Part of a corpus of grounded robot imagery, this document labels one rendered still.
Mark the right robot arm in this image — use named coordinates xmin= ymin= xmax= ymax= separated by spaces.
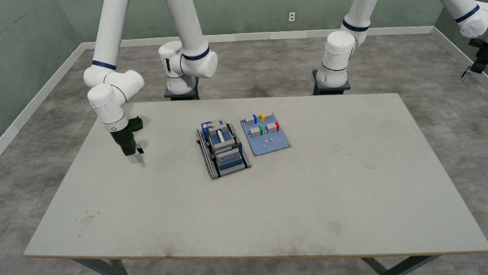
xmin=84 ymin=0 xmax=217 ymax=125

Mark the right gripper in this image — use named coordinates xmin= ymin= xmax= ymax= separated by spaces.
xmin=103 ymin=115 xmax=144 ymax=163

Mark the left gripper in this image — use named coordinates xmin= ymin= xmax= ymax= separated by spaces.
xmin=460 ymin=34 xmax=488 ymax=83

